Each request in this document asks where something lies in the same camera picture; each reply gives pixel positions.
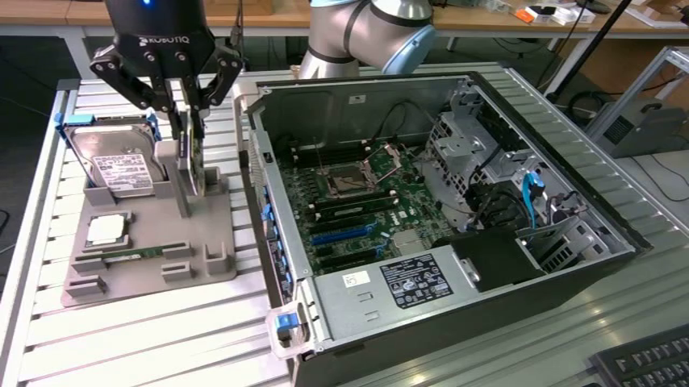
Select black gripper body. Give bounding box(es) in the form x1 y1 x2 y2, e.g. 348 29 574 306
104 0 217 88

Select green graphics card with fan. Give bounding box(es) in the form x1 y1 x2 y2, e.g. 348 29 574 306
169 78 209 198

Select hard disk drive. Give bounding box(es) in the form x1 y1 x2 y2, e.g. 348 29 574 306
54 114 164 190

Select silver hard disk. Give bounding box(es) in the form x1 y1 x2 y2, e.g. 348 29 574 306
69 125 169 199

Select wooden desk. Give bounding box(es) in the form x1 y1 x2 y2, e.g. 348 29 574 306
0 0 314 80
432 0 689 100

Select black RAM slot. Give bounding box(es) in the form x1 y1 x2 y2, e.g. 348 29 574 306
293 147 371 161
296 151 375 166
308 188 390 205
310 190 392 207
291 139 366 152
292 143 370 157

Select CPU socket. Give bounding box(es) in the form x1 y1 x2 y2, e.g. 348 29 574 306
319 164 374 201

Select silver socket cover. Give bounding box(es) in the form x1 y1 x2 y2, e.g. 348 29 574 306
363 143 404 183

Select silver CPU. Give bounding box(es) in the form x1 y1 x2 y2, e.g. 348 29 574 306
85 216 131 246

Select dark RAM stick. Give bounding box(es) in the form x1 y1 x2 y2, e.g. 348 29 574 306
314 196 399 222

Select green RAM stick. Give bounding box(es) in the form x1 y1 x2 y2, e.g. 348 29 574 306
101 246 165 263

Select black expansion slot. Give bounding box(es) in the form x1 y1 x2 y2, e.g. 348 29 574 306
307 217 368 237
320 248 380 271

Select silver disk bay cage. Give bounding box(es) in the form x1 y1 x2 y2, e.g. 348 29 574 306
424 110 542 235

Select grey parts rack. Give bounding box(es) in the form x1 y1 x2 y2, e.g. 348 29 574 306
58 140 239 310

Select green motherboard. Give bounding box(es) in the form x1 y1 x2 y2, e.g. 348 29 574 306
271 139 463 279

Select silver chipset heatsink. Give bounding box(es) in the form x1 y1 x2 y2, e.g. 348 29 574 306
390 231 431 254

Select orange and white box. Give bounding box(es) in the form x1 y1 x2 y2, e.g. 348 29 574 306
514 6 561 26

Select grey power supply unit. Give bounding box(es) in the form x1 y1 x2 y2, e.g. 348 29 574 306
310 244 480 343

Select blue case latch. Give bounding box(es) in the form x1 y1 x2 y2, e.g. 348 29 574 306
273 314 300 339

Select black plastic shroud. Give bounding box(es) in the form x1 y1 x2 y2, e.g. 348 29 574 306
431 231 546 293

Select black tripod pole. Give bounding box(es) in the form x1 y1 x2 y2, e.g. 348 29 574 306
542 0 635 102

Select vented silver disk bay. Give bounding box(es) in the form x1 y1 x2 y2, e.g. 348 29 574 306
514 217 614 275

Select grey control box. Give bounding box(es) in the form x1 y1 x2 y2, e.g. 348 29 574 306
583 96 689 160

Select black open PC case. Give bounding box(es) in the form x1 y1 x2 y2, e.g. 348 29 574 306
231 70 655 387

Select white papers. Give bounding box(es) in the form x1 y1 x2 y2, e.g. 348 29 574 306
623 3 689 29

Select brown wooden block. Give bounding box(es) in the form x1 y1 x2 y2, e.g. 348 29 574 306
645 0 689 15

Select black keyboard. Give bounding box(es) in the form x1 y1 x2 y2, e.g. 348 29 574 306
586 325 689 387

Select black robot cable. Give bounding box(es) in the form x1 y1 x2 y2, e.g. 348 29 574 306
229 0 247 49

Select black wire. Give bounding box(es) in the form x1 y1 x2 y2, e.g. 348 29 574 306
375 101 427 143

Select blue wire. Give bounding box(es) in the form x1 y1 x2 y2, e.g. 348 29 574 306
519 171 546 231

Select aluminium profile frame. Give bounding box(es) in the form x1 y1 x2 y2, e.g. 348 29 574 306
618 44 689 122

